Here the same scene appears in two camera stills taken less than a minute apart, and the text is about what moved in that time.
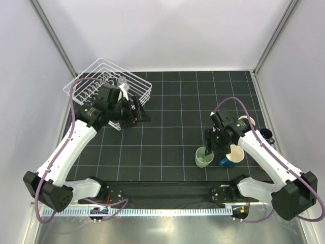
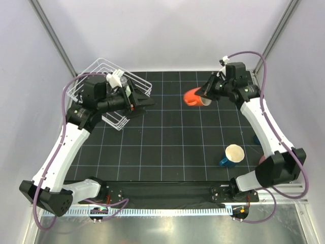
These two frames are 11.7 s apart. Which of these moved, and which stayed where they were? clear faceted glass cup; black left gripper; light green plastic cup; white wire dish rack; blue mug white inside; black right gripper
Moved: black left gripper; black right gripper; light green plastic cup
Stayed: clear faceted glass cup; blue mug white inside; white wire dish rack
